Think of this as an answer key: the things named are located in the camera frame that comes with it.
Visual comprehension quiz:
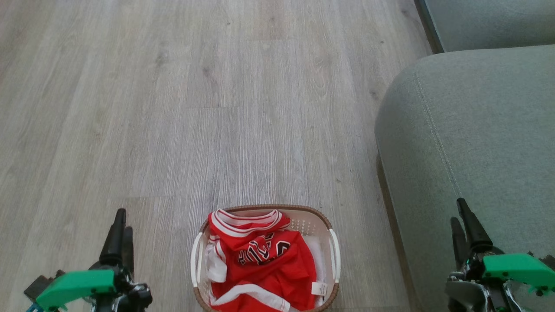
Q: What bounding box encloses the green and metal right gripper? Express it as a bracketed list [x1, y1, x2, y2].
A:
[445, 198, 555, 312]

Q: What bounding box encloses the green and metal left gripper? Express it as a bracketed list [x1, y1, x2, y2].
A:
[35, 208, 153, 312]

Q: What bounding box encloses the white laundry basket brown rim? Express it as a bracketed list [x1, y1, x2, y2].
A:
[190, 204, 342, 312]

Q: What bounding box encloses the red garment white striped collar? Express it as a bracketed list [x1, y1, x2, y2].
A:
[206, 209, 292, 312]

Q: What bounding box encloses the red jersey with black lettering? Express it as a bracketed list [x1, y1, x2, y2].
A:
[236, 231, 318, 311]

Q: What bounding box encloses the grey sofa seat cushion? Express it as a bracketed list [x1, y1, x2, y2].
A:
[418, 0, 555, 54]
[374, 45, 555, 312]

